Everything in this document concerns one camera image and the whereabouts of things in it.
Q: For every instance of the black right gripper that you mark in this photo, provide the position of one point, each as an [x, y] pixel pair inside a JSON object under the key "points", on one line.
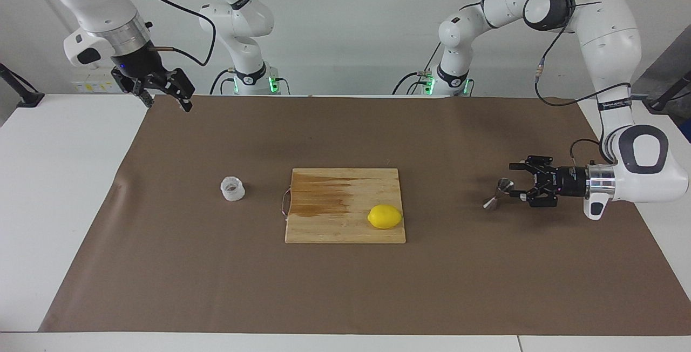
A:
{"points": [[139, 65]]}

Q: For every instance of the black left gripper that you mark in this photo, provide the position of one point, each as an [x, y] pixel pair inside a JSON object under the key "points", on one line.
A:
{"points": [[569, 182]]}

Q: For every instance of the steel double jigger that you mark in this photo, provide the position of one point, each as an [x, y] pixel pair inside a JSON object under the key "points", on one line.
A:
{"points": [[503, 184]]}

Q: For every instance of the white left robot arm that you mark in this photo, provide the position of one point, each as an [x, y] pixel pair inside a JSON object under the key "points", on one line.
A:
{"points": [[610, 33]]}

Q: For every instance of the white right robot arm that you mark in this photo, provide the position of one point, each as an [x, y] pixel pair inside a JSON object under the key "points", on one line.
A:
{"points": [[97, 1]]}

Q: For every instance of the black clamp stand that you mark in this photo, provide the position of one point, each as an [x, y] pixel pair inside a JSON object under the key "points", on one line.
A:
{"points": [[659, 105], [28, 98]]}

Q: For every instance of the yellow lemon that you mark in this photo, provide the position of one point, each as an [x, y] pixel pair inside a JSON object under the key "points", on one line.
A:
{"points": [[385, 217]]}

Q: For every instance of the wooden cutting board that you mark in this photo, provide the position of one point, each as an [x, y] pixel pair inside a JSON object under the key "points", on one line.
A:
{"points": [[345, 228]]}

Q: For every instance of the brown paper table mat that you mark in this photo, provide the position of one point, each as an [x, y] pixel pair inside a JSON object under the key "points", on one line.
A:
{"points": [[345, 287]]}

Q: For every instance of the white wall socket strip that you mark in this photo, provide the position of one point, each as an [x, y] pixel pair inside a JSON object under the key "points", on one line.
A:
{"points": [[96, 79]]}

